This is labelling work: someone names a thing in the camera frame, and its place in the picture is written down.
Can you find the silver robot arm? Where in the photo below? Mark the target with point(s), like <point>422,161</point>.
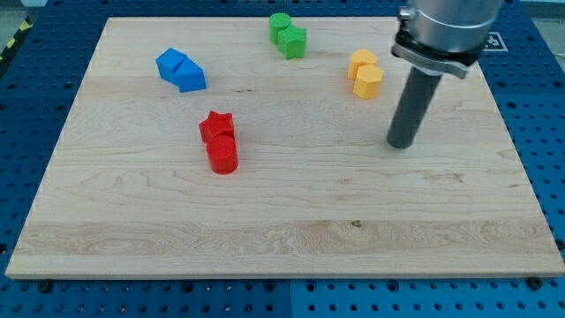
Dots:
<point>437,37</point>

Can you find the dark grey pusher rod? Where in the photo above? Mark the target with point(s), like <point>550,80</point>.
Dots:
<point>417,94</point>

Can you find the red star block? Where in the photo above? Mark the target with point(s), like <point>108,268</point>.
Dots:
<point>217,124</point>

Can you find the green star block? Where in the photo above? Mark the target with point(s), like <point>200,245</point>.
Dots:
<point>292,41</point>

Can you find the wooden board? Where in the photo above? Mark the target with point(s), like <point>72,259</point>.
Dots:
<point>318,192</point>

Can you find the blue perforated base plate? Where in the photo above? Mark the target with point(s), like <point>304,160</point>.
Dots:
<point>37,92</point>

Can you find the red cylinder block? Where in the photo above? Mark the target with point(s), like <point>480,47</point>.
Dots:
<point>222,154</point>

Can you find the yellow hexagon block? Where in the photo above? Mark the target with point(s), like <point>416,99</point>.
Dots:
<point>368,81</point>

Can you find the yellow heart block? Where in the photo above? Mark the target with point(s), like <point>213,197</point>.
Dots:
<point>360,58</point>

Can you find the blue pentagon block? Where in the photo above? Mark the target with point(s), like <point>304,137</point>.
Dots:
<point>189,77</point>

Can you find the blue cube block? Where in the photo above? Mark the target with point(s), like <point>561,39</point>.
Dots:
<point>168,63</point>

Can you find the green cylinder block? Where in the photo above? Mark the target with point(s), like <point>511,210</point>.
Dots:
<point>276,23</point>

